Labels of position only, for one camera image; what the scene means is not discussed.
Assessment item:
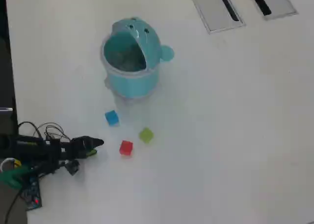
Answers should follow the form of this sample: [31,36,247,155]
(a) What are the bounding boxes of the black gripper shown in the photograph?
[60,136,105,160]

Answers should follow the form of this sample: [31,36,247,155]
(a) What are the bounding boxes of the red lego block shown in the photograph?
[119,140,134,157]

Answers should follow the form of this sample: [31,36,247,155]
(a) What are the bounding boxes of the blue lego block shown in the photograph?
[105,110,120,127]

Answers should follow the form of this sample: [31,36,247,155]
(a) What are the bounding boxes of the green lego block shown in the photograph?
[139,127,155,144]

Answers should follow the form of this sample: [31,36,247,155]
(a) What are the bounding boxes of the teal whale-shaped bin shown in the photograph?
[100,16,175,107]

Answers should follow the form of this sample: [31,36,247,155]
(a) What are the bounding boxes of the blue circuit board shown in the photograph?
[19,174,43,211]

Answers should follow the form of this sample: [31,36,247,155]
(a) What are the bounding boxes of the green table clamp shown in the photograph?
[0,166,33,189]

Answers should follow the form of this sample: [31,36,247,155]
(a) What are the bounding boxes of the black desk edge panel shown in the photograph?
[0,0,19,136]

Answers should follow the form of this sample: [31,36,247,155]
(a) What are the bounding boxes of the thin black servo wires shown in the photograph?
[18,121,72,141]

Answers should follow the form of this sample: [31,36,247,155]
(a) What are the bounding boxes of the white cable loop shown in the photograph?
[0,158,16,173]

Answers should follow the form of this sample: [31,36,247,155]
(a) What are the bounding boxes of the thick black power cable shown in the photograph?
[4,178,28,224]

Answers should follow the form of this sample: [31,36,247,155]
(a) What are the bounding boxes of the grey desk cable grommet plate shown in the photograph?
[247,0,299,21]
[187,0,246,34]

